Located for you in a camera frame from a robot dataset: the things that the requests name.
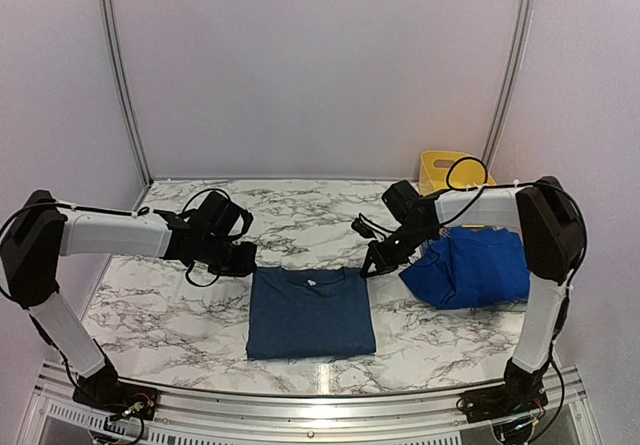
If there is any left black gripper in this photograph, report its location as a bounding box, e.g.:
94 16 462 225
199 233 256 277

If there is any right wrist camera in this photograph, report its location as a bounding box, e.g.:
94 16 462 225
382 180 423 225

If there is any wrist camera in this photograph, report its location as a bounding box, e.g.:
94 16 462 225
189 190 253 241
382 180 423 225

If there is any yellow plastic basket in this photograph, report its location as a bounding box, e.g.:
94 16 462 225
419 151 496 195

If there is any aluminium table front rail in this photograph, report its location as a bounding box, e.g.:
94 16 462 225
17 367 602 444

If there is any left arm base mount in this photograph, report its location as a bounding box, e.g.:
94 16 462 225
72 383 159 420

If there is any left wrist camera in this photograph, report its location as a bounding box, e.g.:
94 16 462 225
189 190 253 241

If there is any grey-blue garment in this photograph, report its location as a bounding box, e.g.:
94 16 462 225
246 267 377 360

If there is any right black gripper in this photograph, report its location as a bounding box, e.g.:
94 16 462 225
360 221 435 277

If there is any blue pleated skirt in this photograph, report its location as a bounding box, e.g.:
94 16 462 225
400 227 530 310

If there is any blue checked folded shirt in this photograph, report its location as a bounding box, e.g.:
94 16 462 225
420 228 450 258

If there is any left aluminium wall profile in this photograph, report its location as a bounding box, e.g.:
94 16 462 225
99 0 153 187

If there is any aluminium wall profile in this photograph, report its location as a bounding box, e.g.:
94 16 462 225
482 0 535 169
99 0 153 187

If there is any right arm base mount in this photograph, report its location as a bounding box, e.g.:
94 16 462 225
456 385 548 423

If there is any right aluminium wall profile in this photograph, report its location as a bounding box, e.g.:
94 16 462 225
482 0 535 169

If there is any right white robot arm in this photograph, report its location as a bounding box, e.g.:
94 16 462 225
360 175 588 413

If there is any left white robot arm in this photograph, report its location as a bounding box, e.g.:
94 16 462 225
1 188 257 410

